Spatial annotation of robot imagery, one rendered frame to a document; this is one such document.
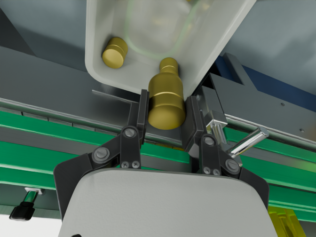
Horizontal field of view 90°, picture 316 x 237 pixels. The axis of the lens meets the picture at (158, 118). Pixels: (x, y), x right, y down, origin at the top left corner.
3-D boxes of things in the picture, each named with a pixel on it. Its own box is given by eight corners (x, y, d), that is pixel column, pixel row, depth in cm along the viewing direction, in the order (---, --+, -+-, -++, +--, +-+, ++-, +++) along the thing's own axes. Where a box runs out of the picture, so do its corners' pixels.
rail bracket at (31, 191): (50, 155, 37) (13, 224, 28) (45, 140, 32) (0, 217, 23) (68, 159, 38) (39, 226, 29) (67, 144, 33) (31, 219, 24)
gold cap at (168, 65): (159, 73, 32) (158, 86, 29) (159, 56, 29) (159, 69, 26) (176, 74, 32) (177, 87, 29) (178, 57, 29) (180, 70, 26)
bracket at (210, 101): (176, 116, 35) (177, 144, 30) (198, 83, 28) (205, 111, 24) (190, 121, 36) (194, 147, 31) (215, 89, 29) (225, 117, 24)
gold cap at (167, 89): (150, 69, 15) (147, 100, 12) (186, 75, 15) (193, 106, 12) (146, 97, 18) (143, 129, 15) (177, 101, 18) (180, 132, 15)
